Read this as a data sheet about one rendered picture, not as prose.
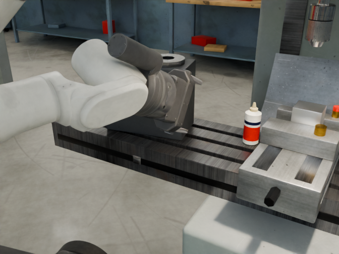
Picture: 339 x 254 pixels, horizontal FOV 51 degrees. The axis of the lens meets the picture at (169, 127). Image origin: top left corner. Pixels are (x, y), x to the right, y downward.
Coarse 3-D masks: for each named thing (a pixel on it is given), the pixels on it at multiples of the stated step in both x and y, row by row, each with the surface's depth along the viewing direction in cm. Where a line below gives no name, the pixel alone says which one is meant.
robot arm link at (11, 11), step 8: (0, 0) 29; (8, 0) 30; (16, 0) 31; (0, 8) 30; (8, 8) 31; (16, 8) 32; (0, 16) 31; (8, 16) 32; (0, 24) 32; (0, 32) 33
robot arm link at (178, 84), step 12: (180, 72) 68; (168, 84) 60; (180, 84) 65; (192, 84) 68; (168, 96) 60; (180, 96) 66; (156, 108) 59; (168, 108) 61; (180, 108) 67; (156, 120) 70; (168, 120) 66; (180, 120) 68; (168, 132) 70
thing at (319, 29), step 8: (312, 16) 69; (320, 16) 68; (328, 16) 67; (312, 24) 69; (320, 24) 68; (328, 24) 68; (312, 32) 69; (320, 32) 69; (328, 32) 69; (312, 40) 70; (320, 40) 69; (328, 40) 70
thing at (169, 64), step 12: (168, 60) 89; (180, 60) 89; (192, 60) 94; (168, 72) 86; (192, 72) 94; (192, 96) 97; (192, 108) 99; (120, 120) 97; (132, 120) 95; (144, 120) 94; (192, 120) 101; (132, 132) 97; (144, 132) 96; (156, 132) 94
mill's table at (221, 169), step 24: (72, 144) 103; (96, 144) 98; (120, 144) 94; (144, 144) 91; (168, 144) 93; (192, 144) 91; (216, 144) 91; (240, 144) 91; (144, 168) 93; (168, 168) 88; (192, 168) 85; (216, 168) 81; (336, 168) 81; (216, 192) 84; (336, 192) 73; (288, 216) 77; (336, 216) 71
